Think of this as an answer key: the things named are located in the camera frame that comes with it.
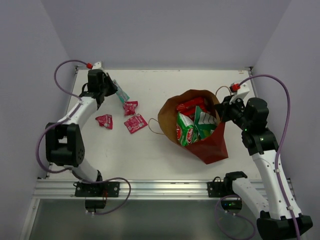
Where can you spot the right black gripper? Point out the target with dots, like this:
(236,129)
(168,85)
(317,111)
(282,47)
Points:
(224,107)

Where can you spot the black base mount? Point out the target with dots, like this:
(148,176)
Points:
(96,194)
(217,189)

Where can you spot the green chips bag back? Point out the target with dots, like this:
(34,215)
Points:
(204,123)

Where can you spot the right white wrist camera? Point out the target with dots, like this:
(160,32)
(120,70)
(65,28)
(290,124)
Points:
(239,91)

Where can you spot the red paper bag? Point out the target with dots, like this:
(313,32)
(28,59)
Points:
(210,150)

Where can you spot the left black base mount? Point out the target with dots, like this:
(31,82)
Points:
(96,194)

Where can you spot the aluminium rail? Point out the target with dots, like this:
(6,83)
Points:
(64,189)

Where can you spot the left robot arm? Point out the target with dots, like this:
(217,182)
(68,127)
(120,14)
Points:
(64,144)

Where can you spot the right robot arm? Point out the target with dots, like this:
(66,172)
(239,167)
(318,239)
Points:
(278,216)

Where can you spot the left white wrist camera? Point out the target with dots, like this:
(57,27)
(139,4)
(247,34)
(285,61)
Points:
(95,66)

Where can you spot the small red candy packet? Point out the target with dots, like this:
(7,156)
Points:
(130,108)

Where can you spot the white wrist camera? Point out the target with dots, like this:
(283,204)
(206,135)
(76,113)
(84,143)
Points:
(239,91)
(95,66)

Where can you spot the green Chuba chips bag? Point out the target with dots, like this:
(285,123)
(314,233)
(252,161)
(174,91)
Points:
(186,130)

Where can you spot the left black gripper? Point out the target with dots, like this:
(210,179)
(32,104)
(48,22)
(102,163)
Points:
(109,84)

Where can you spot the teal Fox's candy bag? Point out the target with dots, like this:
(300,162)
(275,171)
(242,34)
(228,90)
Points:
(122,95)

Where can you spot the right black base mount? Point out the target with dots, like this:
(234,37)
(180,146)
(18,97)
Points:
(217,189)

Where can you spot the red snack bag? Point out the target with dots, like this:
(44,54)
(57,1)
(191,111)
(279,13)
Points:
(188,108)

